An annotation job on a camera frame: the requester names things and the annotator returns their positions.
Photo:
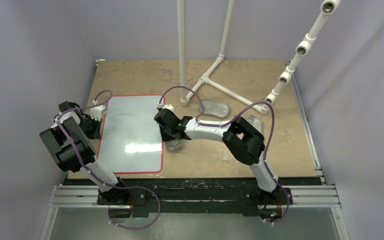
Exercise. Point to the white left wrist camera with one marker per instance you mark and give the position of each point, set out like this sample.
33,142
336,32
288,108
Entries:
97,112

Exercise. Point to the white PVC pipe frame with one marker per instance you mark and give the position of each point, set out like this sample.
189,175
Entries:
254,28

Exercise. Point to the white board with pink rim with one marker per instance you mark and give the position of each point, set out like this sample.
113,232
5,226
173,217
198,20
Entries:
130,138

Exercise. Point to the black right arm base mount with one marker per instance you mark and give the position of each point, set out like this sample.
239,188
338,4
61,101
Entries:
269,206

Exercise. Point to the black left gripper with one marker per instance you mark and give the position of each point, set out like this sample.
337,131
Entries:
95,134

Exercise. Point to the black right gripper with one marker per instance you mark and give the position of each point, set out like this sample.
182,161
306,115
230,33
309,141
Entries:
166,137

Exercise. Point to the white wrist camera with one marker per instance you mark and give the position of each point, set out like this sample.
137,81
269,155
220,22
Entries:
97,112
161,106

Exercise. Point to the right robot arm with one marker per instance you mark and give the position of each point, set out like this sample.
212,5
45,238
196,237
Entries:
243,140

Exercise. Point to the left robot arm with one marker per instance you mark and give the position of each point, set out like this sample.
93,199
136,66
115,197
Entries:
68,142

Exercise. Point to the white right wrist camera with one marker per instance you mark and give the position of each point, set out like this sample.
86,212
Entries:
161,106

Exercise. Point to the aluminium frame rails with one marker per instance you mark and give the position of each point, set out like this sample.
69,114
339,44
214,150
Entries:
315,211

